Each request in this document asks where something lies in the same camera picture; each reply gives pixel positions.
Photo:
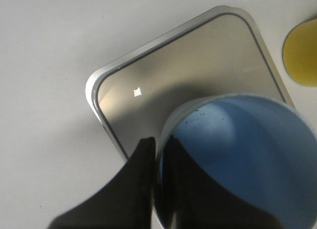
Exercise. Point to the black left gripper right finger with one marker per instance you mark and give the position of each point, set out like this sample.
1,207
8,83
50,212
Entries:
186,197

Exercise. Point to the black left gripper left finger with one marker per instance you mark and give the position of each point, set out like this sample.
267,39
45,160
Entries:
124,203

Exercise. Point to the light blue plastic cup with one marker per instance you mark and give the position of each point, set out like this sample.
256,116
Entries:
258,148

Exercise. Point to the yellow squeeze bottle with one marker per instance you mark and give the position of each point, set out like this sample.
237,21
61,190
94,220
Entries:
300,53

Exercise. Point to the silver electronic kitchen scale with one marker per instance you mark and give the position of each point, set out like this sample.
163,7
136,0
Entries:
218,52

